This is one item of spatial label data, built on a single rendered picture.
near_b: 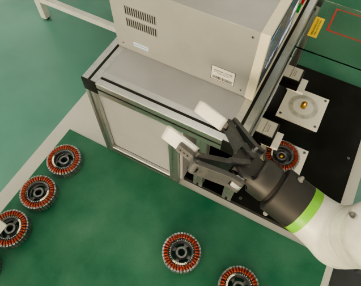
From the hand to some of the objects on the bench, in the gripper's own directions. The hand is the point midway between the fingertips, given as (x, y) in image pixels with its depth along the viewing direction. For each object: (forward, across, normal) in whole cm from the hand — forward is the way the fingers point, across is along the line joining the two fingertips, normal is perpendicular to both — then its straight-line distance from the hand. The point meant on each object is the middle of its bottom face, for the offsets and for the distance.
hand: (186, 120), depth 67 cm
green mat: (-10, +1, -54) cm, 55 cm away
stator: (-35, +11, -42) cm, 56 cm away
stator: (-17, +11, -46) cm, 51 cm away
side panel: (+11, +28, -44) cm, 53 cm away
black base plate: (-22, +59, -20) cm, 66 cm away
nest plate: (-21, +69, -12) cm, 73 cm away
